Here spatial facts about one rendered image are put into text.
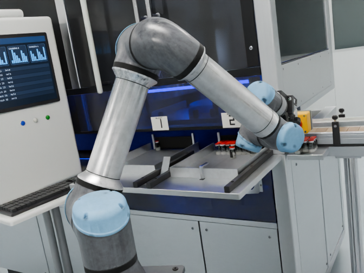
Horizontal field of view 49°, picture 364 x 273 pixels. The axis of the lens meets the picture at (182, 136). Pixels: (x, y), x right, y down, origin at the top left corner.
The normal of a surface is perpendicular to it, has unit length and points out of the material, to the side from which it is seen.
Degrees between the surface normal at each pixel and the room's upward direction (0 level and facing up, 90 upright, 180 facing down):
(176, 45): 77
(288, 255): 90
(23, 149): 90
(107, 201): 7
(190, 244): 90
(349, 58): 90
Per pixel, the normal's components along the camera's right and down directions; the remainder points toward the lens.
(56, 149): 0.76, 0.01
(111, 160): 0.38, 0.11
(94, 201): -0.09, -0.95
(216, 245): -0.51, 0.24
